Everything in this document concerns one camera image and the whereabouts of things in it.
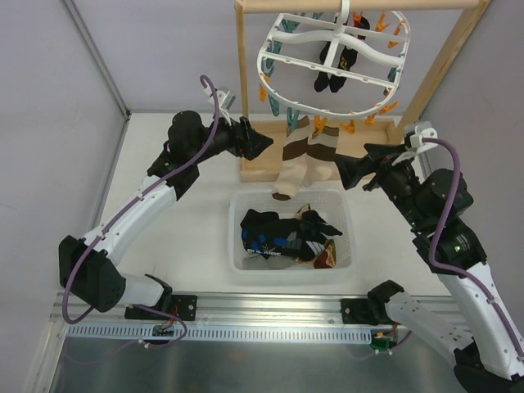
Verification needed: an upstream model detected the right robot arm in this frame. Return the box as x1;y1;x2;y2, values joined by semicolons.
335;138;523;392

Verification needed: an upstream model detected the orange clothespin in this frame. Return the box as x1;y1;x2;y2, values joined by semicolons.
375;12;391;32
313;115;328;138

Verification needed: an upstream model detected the teal clothespin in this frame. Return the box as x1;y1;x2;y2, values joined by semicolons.
287;107;300;132
260;58;274;78

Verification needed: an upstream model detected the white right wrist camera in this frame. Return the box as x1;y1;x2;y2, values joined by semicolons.
404;121;437;156

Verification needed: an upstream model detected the beige brown patterned sock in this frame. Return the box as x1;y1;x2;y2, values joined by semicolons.
303;126;339;187

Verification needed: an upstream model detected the white plastic sock hanger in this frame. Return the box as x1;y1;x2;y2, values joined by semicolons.
257;1;411;120

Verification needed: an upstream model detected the black blue patterned sock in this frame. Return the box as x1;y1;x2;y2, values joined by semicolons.
240;209;296;259

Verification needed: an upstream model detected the aluminium mounting rail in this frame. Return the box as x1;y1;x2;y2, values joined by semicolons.
48;289;492;328

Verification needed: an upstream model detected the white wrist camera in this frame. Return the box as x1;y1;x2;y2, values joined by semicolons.
404;121;437;156
215;87;236;125

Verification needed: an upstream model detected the white slotted cable duct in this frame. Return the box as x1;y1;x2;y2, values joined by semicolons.
68;323;372;345

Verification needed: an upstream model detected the black sock with label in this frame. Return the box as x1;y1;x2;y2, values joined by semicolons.
282;204;344;269

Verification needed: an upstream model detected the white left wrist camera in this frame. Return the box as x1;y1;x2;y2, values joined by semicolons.
215;87;236;125

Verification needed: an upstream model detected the white plastic laundry basket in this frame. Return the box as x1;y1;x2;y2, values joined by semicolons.
228;189;356;287

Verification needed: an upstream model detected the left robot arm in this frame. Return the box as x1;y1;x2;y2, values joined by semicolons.
58;111;273;319

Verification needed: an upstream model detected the wooden hanger stand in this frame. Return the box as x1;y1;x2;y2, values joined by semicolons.
233;0;492;183

